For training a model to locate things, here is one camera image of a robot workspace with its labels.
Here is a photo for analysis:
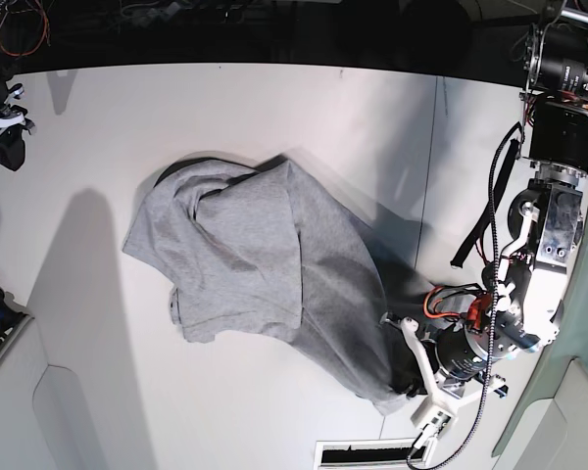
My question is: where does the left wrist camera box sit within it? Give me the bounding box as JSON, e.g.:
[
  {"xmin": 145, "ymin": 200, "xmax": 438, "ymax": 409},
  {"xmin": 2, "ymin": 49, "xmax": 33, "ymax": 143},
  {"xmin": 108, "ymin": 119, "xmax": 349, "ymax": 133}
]
[{"xmin": 411, "ymin": 396, "xmax": 457, "ymax": 431}]

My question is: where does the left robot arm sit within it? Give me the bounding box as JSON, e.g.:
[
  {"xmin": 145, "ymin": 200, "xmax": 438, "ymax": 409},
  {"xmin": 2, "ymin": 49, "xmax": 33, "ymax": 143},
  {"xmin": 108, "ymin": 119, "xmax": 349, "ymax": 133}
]
[{"xmin": 384, "ymin": 1, "xmax": 588, "ymax": 403}]

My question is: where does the braided camera cable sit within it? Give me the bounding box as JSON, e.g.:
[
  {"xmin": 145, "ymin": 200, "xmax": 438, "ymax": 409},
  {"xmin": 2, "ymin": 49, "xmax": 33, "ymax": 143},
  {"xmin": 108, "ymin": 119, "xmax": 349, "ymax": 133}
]
[{"xmin": 405, "ymin": 376, "xmax": 491, "ymax": 470}]

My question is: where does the black velcro strap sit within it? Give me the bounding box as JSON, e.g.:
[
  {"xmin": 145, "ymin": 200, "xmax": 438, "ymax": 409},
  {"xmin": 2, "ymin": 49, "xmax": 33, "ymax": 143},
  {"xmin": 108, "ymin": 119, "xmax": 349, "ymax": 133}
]
[{"xmin": 449, "ymin": 136, "xmax": 520, "ymax": 270}]

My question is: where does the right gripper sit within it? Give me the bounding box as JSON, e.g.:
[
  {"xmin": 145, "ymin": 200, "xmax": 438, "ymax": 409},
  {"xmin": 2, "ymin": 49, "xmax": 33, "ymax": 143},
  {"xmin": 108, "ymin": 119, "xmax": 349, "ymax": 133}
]
[{"xmin": 0, "ymin": 74, "xmax": 35, "ymax": 171}]

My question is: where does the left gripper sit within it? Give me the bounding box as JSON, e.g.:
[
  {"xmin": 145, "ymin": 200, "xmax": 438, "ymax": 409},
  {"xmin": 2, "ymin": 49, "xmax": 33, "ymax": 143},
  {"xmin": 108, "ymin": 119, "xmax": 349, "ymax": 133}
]
[{"xmin": 380, "ymin": 315, "xmax": 503, "ymax": 401}]

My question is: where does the grey t-shirt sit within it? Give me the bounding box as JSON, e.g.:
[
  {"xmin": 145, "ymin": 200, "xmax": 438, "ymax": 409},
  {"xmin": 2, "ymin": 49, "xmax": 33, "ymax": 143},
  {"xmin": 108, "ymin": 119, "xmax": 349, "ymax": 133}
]
[{"xmin": 122, "ymin": 157, "xmax": 430, "ymax": 415}]

